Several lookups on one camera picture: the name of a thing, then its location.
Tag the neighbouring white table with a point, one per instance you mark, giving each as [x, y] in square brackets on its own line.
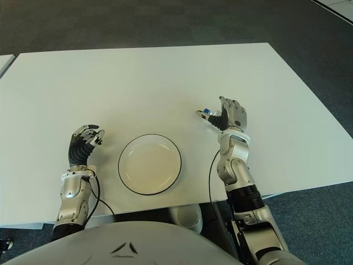
[5, 62]

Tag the clear water bottle blue cap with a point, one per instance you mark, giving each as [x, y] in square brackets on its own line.
[207, 111]

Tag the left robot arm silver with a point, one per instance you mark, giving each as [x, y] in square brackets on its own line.
[71, 190]

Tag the grey robot torso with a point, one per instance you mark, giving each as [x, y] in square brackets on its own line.
[124, 243]

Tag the white rounded robot leg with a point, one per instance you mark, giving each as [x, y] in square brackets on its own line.
[187, 218]

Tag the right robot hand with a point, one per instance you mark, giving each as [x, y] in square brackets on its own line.
[237, 116]

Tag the white plate black rim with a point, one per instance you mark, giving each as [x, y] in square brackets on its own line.
[150, 165]

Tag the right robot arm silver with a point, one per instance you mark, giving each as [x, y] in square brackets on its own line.
[234, 154]

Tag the black wheeled stand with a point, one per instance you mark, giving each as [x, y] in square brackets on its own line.
[6, 245]

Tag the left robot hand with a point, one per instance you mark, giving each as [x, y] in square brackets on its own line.
[78, 149]

